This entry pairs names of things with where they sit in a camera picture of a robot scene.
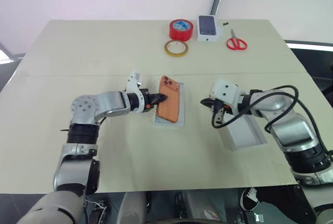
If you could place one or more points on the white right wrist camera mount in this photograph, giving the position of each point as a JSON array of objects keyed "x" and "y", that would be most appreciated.
[{"x": 225, "y": 92}]

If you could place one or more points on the grey rounded robot leg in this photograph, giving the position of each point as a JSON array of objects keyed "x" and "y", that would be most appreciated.
[{"x": 131, "y": 208}]

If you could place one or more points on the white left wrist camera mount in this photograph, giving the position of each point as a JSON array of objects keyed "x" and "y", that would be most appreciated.
[{"x": 134, "y": 85}]

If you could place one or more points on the white phone box lid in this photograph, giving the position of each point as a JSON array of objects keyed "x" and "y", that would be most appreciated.
[{"x": 245, "y": 134}]

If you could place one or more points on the yellow clear tape roll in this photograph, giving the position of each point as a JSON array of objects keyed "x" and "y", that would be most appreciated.
[{"x": 176, "y": 49}]

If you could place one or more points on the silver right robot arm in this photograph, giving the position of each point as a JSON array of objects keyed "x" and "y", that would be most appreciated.
[{"x": 288, "y": 125}]

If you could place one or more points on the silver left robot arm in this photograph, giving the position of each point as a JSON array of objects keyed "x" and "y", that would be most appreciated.
[{"x": 106, "y": 103}]

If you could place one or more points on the black desk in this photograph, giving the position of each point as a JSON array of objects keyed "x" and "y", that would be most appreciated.
[{"x": 314, "y": 60}]

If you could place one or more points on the black and white shoe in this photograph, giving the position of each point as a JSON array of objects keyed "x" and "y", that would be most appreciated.
[{"x": 249, "y": 198}]

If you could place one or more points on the grey metal frame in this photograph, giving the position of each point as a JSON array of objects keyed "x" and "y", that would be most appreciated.
[{"x": 5, "y": 55}]

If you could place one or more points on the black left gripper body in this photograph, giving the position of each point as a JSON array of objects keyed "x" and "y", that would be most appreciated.
[{"x": 149, "y": 99}]

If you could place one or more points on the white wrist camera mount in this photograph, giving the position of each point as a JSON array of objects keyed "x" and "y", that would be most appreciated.
[
  {"x": 225, "y": 92},
  {"x": 134, "y": 85}
]

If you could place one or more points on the red tape roll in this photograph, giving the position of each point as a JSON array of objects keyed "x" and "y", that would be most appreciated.
[{"x": 180, "y": 29}]

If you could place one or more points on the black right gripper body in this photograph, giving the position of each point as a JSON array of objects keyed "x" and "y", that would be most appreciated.
[{"x": 220, "y": 111}]

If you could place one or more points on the white phone box base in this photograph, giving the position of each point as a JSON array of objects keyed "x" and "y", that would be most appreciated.
[{"x": 182, "y": 104}]

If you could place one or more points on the white box with phone print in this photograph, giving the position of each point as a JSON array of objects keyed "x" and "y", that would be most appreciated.
[{"x": 208, "y": 28}]

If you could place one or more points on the orange phone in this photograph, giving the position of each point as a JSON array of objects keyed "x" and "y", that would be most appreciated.
[{"x": 169, "y": 104}]

